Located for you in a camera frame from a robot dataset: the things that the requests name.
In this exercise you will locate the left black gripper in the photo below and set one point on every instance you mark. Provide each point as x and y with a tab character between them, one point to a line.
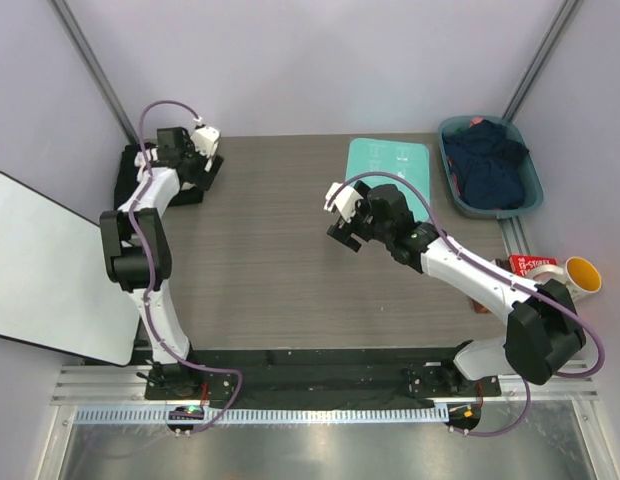
188	148

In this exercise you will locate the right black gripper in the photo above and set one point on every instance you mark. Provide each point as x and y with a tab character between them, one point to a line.
343	230

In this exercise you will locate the white printed t shirt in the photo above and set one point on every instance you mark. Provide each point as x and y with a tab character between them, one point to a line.
165	158

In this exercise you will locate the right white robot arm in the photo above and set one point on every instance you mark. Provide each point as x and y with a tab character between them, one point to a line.
541	330

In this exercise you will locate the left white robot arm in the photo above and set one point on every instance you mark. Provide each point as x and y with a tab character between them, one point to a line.
136	250

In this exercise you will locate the red book stack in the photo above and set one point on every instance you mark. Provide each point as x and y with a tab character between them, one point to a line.
521	265

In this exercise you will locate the folded black t shirt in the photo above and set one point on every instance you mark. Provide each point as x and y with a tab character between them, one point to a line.
190	195

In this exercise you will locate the teal folding board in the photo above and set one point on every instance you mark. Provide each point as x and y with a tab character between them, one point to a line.
410	161

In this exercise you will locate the dark blue clothes pile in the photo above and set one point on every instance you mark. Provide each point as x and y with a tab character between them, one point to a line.
484	163

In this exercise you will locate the teal plastic basket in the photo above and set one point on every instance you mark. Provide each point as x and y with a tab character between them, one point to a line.
527	172

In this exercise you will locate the white board panel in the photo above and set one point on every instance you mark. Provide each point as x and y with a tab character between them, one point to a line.
54	290

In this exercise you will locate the white yellow floral mug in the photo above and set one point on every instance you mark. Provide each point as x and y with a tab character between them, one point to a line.
577	274

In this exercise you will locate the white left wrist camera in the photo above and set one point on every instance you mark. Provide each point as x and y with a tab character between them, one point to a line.
206	140

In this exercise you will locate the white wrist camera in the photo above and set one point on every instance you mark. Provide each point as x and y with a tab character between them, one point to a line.
342	200
206	140

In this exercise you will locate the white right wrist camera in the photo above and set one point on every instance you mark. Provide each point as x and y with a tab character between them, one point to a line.
342	200

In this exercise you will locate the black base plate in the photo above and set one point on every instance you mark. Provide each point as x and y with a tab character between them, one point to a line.
332	379

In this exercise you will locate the aluminium rail frame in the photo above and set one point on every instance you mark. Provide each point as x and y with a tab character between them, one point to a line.
394	413

